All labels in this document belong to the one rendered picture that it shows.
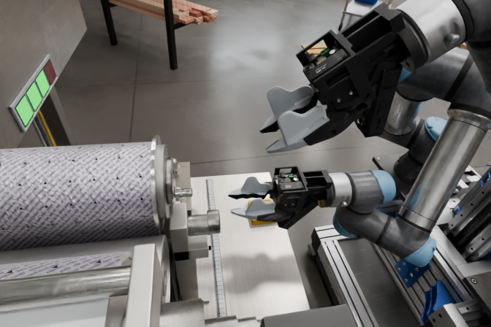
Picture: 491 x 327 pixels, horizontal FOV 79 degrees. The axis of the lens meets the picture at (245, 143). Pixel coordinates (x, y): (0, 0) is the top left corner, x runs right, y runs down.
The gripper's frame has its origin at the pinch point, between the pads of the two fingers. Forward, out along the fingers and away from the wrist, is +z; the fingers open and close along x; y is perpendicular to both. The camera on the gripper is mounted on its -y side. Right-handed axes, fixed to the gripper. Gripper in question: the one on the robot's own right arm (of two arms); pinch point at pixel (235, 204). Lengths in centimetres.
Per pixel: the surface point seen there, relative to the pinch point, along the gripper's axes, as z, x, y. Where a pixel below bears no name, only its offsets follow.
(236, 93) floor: -37, -215, -109
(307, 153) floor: -82, -124, -109
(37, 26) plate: 46, -46, 20
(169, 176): 11.9, 8.0, 19.1
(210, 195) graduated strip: 3.9, -17.9, -19.0
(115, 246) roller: 19.2, 15.3, 13.8
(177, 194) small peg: 10.9, 8.4, 15.2
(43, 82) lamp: 45, -36, 9
